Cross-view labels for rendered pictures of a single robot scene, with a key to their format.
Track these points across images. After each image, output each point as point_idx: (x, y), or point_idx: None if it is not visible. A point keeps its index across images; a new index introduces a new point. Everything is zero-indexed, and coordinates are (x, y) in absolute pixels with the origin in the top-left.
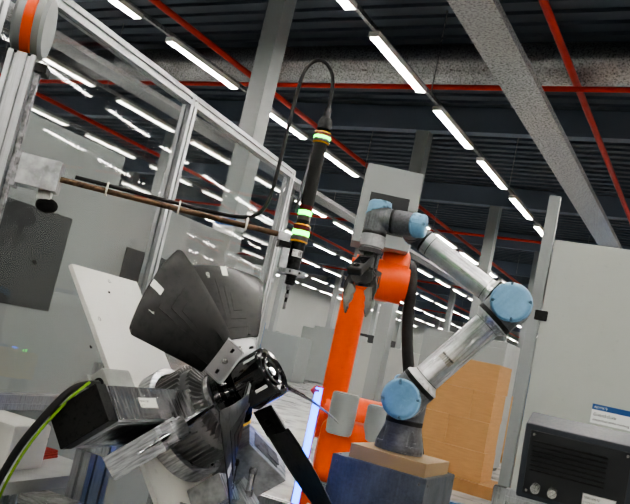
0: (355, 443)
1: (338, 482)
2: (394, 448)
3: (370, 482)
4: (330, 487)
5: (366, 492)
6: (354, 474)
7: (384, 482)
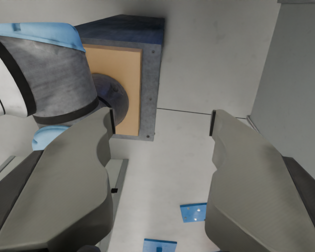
0: (136, 55)
1: (148, 38)
2: (92, 75)
3: (111, 36)
4: (156, 38)
5: (116, 35)
6: (131, 39)
7: (94, 36)
